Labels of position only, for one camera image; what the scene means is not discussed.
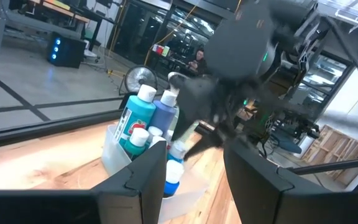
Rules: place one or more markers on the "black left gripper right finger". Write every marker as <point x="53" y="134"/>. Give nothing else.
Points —
<point x="275" y="202"/>

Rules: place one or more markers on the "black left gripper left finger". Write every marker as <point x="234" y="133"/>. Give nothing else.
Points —
<point x="120" y="202"/>

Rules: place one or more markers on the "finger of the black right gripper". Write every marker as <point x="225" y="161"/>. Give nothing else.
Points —
<point x="183" y="124"/>
<point x="210" y="143"/>

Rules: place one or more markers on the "small red paint bottle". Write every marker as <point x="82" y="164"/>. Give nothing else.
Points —
<point x="170" y="137"/>

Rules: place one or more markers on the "large lavender paint bottle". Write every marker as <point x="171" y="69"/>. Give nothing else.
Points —
<point x="163" y="118"/>

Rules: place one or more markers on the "small light blue paint bottle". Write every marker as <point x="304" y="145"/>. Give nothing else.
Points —
<point x="177" y="149"/>

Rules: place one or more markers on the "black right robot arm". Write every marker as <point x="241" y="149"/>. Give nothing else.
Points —
<point x="238" y="40"/>

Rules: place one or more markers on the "large teal paint bottle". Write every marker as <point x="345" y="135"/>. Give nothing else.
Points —
<point x="135" y="115"/>

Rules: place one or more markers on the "person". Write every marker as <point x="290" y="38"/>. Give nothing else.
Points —
<point x="200" y="63"/>

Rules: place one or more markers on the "clear plastic bin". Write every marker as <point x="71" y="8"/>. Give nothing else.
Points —
<point x="113" y="158"/>

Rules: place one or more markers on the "blue office chair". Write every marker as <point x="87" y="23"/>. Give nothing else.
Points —
<point x="287" y="146"/>

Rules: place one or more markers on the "round floor fan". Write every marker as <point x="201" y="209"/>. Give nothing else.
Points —
<point x="140" y="77"/>

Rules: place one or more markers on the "wooden crate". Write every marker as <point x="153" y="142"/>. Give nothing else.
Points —
<point x="331" y="146"/>

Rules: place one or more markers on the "black computer blue lights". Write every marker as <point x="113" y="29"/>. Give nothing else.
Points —
<point x="70" y="49"/>

